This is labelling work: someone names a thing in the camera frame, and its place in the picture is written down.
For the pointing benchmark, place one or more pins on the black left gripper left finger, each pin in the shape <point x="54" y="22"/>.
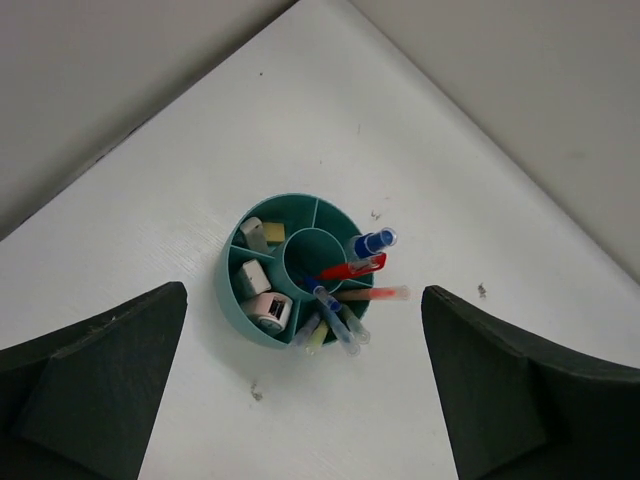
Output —
<point x="81" y="402"/>

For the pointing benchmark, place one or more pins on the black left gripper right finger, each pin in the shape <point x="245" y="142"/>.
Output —
<point x="518" y="406"/>

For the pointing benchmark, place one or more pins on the orange highlighter pen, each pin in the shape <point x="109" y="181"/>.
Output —
<point x="373" y="294"/>

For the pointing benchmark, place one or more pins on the red ballpoint pen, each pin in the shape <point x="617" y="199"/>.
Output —
<point x="353" y="269"/>

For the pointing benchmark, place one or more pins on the yellow highlighter pen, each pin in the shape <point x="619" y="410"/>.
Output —
<point x="317" y="338"/>

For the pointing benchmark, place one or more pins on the blue highlighter pen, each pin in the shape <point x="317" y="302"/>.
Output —
<point x="339" y="329"/>

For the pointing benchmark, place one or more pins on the white boxed eraser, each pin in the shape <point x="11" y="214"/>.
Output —
<point x="251" y="279"/>

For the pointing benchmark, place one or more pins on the clear blue-cap glue bottle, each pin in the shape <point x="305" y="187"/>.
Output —
<point x="368" y="245"/>

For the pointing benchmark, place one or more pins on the purple highlighter pen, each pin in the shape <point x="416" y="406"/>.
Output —
<point x="302" y="336"/>

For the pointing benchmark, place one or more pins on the blue ballpoint pen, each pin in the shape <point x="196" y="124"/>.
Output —
<point x="312" y="285"/>

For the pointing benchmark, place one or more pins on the grey white eraser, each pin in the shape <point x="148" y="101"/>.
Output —
<point x="252" y="231"/>

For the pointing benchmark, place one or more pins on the yellow eraser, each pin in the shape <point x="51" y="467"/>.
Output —
<point x="274" y="232"/>

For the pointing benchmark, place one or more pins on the teal round pen holder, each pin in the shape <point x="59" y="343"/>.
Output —
<point x="316" y="233"/>

